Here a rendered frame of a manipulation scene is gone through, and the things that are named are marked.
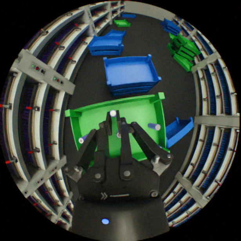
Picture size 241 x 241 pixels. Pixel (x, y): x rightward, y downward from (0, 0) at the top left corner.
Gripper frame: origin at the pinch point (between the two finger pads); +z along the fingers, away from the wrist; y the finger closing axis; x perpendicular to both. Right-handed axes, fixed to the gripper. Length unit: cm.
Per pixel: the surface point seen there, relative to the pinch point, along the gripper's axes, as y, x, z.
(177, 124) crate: 54, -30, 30
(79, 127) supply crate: -14.1, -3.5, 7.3
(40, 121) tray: -45.7, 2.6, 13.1
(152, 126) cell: 11.0, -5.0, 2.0
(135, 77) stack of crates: 15.4, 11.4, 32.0
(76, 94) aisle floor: -33, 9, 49
